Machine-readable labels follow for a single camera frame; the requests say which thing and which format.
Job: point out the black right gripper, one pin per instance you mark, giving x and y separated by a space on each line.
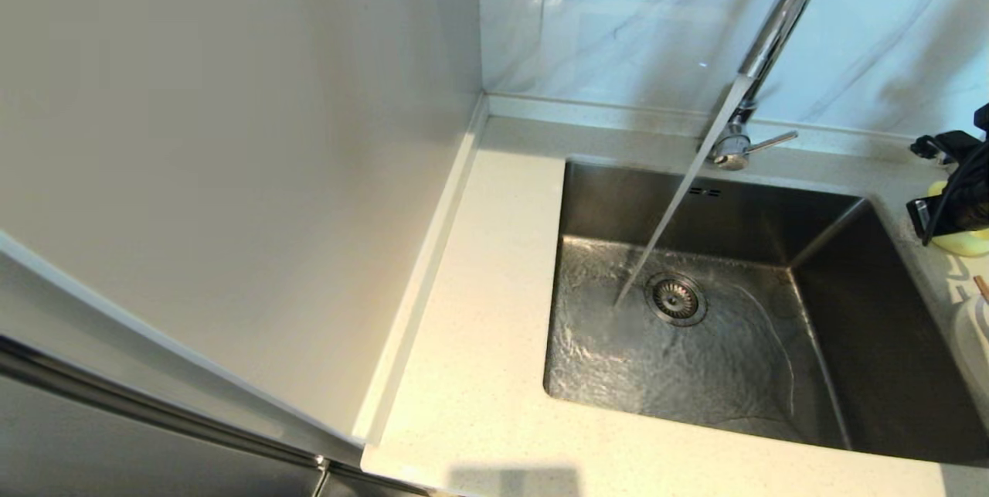
966 199

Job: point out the yellow bowl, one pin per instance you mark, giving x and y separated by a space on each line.
966 245

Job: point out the brown wooden chopstick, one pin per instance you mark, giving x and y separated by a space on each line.
981 288

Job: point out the chrome gooseneck faucet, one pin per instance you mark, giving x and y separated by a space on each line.
732 148

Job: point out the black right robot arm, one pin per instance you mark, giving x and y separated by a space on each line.
983 118

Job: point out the stainless steel sink basin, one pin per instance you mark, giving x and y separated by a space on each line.
695 389

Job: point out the white plate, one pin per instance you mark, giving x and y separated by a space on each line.
978 350

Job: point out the round metal drain strainer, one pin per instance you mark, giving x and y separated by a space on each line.
675 299

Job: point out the stainless steel appliance front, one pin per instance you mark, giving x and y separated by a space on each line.
116 454

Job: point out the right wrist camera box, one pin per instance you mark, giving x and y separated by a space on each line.
923 219

